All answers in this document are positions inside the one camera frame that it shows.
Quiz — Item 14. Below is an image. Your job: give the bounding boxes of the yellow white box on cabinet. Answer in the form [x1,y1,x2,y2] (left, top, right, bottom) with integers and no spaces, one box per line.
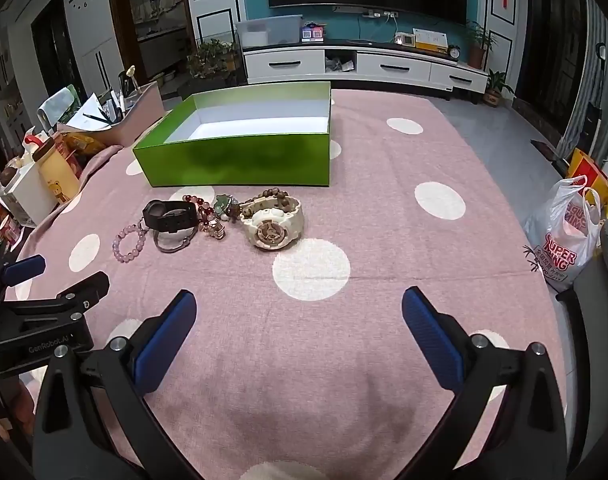
[412,28,449,54]

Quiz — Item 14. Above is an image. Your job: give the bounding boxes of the clear plastic storage bin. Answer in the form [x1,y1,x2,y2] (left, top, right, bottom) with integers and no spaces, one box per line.
[235,14,303,49]

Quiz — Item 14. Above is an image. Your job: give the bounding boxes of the pink polka dot tablecloth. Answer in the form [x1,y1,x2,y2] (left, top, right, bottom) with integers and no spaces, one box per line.
[7,90,566,479]

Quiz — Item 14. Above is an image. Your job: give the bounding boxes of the red yellow gift bag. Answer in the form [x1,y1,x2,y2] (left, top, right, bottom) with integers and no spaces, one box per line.
[566,148,608,206]

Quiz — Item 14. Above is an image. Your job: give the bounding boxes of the red orange bead bracelet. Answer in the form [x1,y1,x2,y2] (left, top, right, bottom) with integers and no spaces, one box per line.
[181,193,227,241]

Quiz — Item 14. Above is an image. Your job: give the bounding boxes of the brown wooden bead bracelet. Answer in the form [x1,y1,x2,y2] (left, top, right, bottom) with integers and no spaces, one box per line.
[239,186,299,214]

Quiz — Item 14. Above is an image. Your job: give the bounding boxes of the potted plant on cabinet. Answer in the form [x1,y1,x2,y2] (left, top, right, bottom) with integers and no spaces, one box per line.
[465,21,496,70]

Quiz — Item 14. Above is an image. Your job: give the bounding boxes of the floor potted plant right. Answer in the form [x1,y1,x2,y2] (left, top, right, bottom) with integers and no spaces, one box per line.
[482,70,515,107]

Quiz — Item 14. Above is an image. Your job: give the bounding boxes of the black wristwatch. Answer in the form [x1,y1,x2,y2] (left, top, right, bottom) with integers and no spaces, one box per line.
[142,200,197,233]

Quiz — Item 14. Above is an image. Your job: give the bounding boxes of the white tv cabinet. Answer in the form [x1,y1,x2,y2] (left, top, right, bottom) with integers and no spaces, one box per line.
[243,44,488,94]

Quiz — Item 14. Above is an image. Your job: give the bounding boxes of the yellow bear carton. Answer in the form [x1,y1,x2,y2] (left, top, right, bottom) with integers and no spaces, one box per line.
[33,138,80,204]

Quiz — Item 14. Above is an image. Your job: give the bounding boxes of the green cardboard box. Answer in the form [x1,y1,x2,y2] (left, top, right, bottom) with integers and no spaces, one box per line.
[133,81,331,188]

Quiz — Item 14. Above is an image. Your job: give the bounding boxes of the green jade charm bracelet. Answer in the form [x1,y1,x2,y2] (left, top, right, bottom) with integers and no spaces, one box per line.
[211,194,241,224]

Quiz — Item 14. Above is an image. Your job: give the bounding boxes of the white plastic shopping bag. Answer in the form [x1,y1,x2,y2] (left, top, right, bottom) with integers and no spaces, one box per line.
[524,176,601,292]

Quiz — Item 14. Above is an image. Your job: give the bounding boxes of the potted green plant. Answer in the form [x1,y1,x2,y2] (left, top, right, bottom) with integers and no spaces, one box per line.
[187,38,241,84]

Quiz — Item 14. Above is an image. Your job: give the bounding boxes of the small black alarm clock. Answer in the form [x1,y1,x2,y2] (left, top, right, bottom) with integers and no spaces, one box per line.
[448,46,461,62]

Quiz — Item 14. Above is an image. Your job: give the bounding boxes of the pink bead bracelet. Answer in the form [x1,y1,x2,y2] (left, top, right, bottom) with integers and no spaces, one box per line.
[112,222,149,265]

